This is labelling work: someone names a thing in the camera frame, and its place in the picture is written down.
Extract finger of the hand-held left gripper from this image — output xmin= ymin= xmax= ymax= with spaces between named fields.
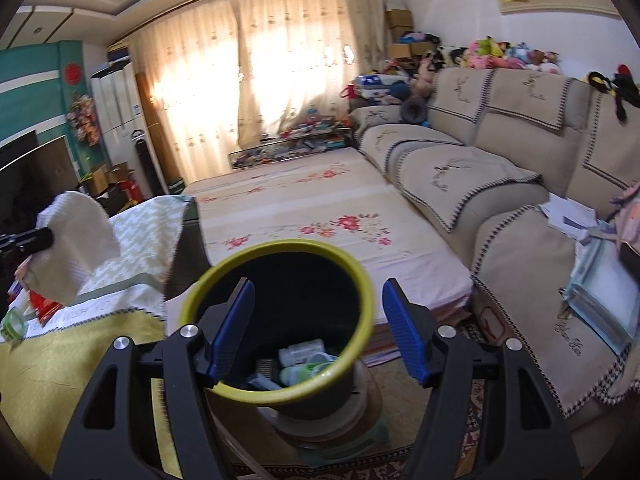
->
xmin=0 ymin=227 xmax=54 ymax=257

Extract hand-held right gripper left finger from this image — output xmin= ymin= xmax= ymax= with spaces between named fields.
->
xmin=52 ymin=277 xmax=256 ymax=480

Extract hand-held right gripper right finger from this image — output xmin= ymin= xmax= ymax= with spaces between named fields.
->
xmin=382 ymin=277 xmax=583 ymax=480

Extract white cloth towel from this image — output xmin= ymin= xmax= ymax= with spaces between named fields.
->
xmin=22 ymin=191 xmax=121 ymax=306

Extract red box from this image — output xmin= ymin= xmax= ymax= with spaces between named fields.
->
xmin=27 ymin=287 xmax=63 ymax=323

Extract black bin with yellow rim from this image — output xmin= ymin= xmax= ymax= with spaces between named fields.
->
xmin=179 ymin=240 xmax=376 ymax=423

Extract white pill bottle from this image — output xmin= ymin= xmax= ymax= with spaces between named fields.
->
xmin=278 ymin=339 xmax=326 ymax=366

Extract white instant noodle cup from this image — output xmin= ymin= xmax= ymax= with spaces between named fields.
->
xmin=280 ymin=356 xmax=341 ymax=386

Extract large curved television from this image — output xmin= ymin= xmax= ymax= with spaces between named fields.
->
xmin=0 ymin=135 xmax=81 ymax=236

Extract black flat television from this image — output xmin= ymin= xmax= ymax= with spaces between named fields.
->
xmin=0 ymin=130 xmax=38 ymax=158

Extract open cardboard boxes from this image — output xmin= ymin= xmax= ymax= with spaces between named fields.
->
xmin=87 ymin=162 xmax=131 ymax=196

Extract round stool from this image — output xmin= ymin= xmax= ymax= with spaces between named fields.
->
xmin=257 ymin=365 xmax=391 ymax=468

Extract artificial flower wreath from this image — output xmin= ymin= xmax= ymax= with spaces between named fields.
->
xmin=67 ymin=92 xmax=101 ymax=148

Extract black and white tower fan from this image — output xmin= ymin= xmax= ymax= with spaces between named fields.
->
xmin=131 ymin=130 xmax=153 ymax=201

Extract floral bed sheet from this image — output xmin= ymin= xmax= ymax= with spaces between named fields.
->
xmin=180 ymin=149 xmax=473 ymax=356

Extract beige sofa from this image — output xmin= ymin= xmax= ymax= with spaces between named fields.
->
xmin=350 ymin=67 xmax=640 ymax=461

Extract cluttered glass coffee table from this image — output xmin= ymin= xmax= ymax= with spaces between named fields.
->
xmin=229 ymin=120 xmax=356 ymax=170

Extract stack of pale booklets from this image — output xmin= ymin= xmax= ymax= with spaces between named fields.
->
xmin=565 ymin=240 xmax=640 ymax=356

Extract loose white papers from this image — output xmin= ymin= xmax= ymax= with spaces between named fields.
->
xmin=540 ymin=197 xmax=598 ymax=231

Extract cream embroidered curtain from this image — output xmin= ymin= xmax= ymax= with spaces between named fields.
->
xmin=130 ymin=0 xmax=251 ymax=186
xmin=235 ymin=0 xmax=388 ymax=146

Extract grey round pillow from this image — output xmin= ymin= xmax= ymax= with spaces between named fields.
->
xmin=400 ymin=97 xmax=428 ymax=125

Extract blue patterned bag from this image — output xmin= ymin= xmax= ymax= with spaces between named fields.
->
xmin=355 ymin=74 xmax=401 ymax=101

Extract pile of plush toys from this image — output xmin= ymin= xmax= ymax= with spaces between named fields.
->
xmin=425 ymin=37 xmax=563 ymax=73

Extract stack of cardboard boxes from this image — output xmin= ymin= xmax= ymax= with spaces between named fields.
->
xmin=385 ymin=9 xmax=426 ymax=61

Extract black and red plush toy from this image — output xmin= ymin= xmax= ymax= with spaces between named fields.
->
xmin=587 ymin=65 xmax=633 ymax=121

